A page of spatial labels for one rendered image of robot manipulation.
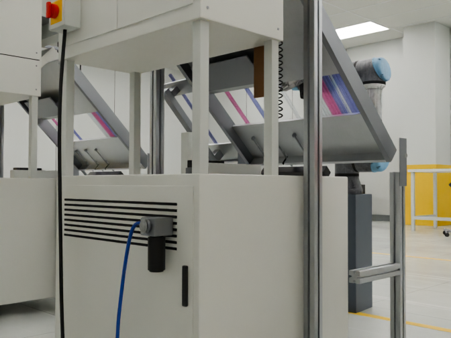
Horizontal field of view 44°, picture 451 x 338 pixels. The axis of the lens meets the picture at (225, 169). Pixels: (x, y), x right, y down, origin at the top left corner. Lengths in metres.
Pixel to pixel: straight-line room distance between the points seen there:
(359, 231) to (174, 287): 1.44
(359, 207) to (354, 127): 0.71
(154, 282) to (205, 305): 0.17
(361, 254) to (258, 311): 1.28
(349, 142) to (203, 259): 0.96
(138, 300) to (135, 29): 0.74
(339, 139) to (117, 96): 9.13
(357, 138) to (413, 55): 7.01
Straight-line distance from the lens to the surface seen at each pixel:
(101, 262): 1.72
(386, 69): 2.78
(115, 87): 11.10
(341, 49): 1.88
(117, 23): 1.70
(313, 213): 1.65
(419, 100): 8.94
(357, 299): 2.76
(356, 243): 2.71
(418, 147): 8.88
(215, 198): 1.40
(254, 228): 1.51
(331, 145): 2.22
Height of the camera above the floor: 0.59
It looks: 2 degrees up
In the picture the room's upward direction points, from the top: straight up
